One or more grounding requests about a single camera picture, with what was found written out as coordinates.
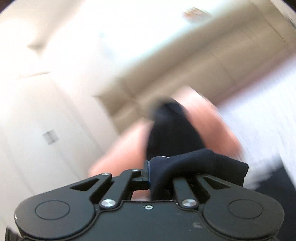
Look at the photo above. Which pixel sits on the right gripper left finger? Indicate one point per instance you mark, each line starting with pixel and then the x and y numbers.
pixel 123 187

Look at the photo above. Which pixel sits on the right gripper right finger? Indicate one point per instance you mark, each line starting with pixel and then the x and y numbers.
pixel 184 195

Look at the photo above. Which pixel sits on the navy striped hoodie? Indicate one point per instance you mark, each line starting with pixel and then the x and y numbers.
pixel 175 150

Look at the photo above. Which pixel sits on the pink folded blanket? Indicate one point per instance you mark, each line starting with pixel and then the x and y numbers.
pixel 129 151

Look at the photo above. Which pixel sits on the floral quilted bedspread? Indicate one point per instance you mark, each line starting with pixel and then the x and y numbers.
pixel 262 116

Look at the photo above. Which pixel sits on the white wardrobe doors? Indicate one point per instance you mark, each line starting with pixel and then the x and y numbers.
pixel 52 127

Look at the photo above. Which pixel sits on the beige padded headboard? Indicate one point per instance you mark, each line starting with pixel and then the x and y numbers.
pixel 212 58

